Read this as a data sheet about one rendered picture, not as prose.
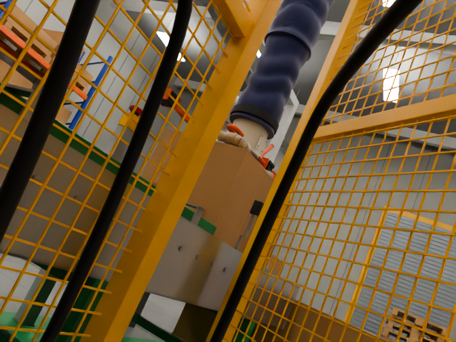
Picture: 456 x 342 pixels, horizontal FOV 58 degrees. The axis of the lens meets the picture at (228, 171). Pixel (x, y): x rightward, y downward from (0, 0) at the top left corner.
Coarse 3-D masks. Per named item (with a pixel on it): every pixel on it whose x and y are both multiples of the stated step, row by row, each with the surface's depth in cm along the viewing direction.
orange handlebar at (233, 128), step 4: (176, 112) 182; (180, 112) 182; (184, 112) 184; (180, 116) 185; (188, 120) 188; (228, 124) 173; (232, 124) 172; (228, 128) 174; (232, 128) 172; (236, 128) 172; (236, 132) 174; (240, 132) 174; (260, 156) 195; (260, 160) 197; (272, 172) 211
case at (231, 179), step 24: (168, 144) 164; (216, 144) 155; (216, 168) 150; (240, 168) 147; (192, 192) 150; (216, 192) 146; (240, 192) 151; (264, 192) 168; (216, 216) 142; (240, 216) 156; (264, 264) 187
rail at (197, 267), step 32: (0, 160) 58; (64, 160) 67; (32, 192) 63; (64, 192) 68; (96, 192) 74; (32, 224) 65; (64, 224) 70; (128, 224) 83; (192, 224) 102; (64, 256) 72; (192, 256) 106; (224, 256) 121; (160, 288) 98; (192, 288) 110; (224, 288) 126; (256, 288) 147; (288, 288) 176; (256, 320) 155
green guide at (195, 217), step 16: (0, 96) 66; (16, 96) 68; (16, 112) 69; (32, 112) 63; (64, 128) 78; (80, 144) 81; (96, 160) 86; (112, 160) 89; (144, 192) 100; (208, 224) 129
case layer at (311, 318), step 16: (304, 304) 191; (192, 320) 209; (208, 320) 206; (320, 320) 185; (192, 336) 206; (256, 336) 193; (272, 336) 191; (288, 336) 188; (304, 336) 185; (336, 336) 180; (352, 336) 177
